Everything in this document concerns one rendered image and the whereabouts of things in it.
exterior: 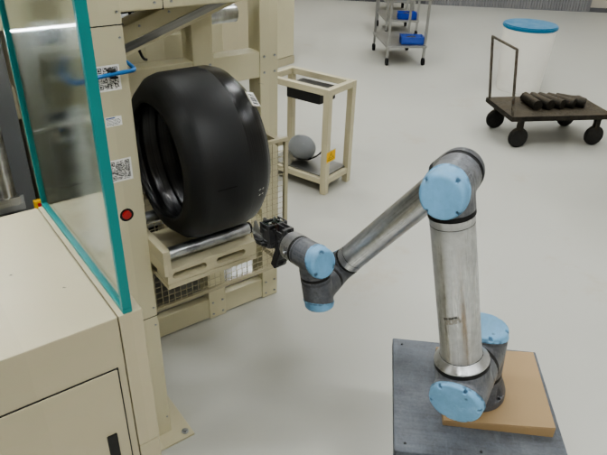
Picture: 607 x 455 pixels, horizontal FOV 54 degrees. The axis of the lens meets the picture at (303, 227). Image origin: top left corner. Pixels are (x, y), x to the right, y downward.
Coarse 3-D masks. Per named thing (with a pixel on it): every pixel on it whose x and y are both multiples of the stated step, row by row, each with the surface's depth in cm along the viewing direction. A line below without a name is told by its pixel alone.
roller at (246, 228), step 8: (248, 224) 220; (216, 232) 214; (224, 232) 214; (232, 232) 215; (240, 232) 217; (248, 232) 220; (192, 240) 208; (200, 240) 209; (208, 240) 210; (216, 240) 212; (224, 240) 214; (168, 248) 203; (176, 248) 204; (184, 248) 205; (192, 248) 207; (200, 248) 209; (176, 256) 204
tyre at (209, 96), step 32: (160, 96) 187; (192, 96) 185; (224, 96) 189; (160, 128) 228; (192, 128) 181; (224, 128) 185; (256, 128) 191; (160, 160) 231; (192, 160) 183; (224, 160) 185; (256, 160) 192; (160, 192) 229; (192, 192) 187; (224, 192) 189; (256, 192) 198; (192, 224) 197; (224, 224) 202
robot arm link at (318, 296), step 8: (304, 280) 174; (328, 280) 174; (336, 280) 180; (304, 288) 175; (312, 288) 174; (320, 288) 174; (328, 288) 175; (336, 288) 180; (304, 296) 177; (312, 296) 175; (320, 296) 175; (328, 296) 176; (304, 304) 180; (312, 304) 177; (320, 304) 176; (328, 304) 177
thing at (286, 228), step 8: (264, 224) 185; (272, 224) 185; (280, 224) 185; (264, 232) 187; (272, 232) 185; (280, 232) 184; (288, 232) 184; (264, 240) 188; (272, 240) 186; (280, 240) 181
